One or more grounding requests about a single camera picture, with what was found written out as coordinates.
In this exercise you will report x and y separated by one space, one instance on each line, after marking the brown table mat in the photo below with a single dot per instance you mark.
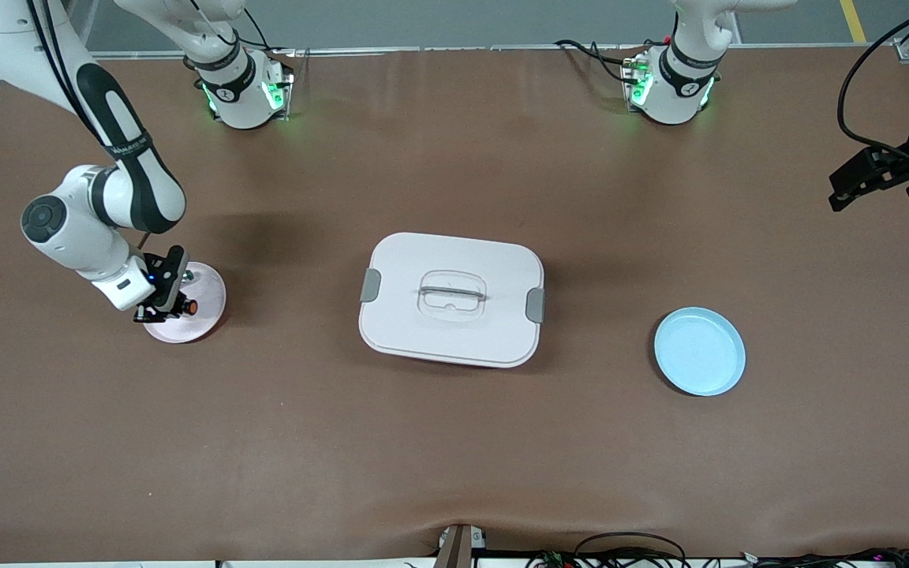
454 457

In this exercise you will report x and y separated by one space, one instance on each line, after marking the aluminium table edge rail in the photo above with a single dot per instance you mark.
462 49

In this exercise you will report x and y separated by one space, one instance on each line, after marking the light blue round plate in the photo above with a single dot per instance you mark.
699 351

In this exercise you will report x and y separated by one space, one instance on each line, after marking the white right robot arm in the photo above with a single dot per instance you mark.
131 181

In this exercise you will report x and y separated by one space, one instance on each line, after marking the white lidded storage box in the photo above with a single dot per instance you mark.
454 331

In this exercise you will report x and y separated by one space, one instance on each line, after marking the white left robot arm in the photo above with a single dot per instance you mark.
675 87

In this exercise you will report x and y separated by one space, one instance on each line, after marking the brown camera mount bracket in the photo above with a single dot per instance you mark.
458 548

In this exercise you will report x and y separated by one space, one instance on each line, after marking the orange and black switch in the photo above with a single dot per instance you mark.
192 307

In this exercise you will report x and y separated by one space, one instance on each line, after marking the clear switch with silver head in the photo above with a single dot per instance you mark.
187 276

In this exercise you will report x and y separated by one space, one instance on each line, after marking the pink round plate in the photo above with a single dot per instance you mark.
206 322

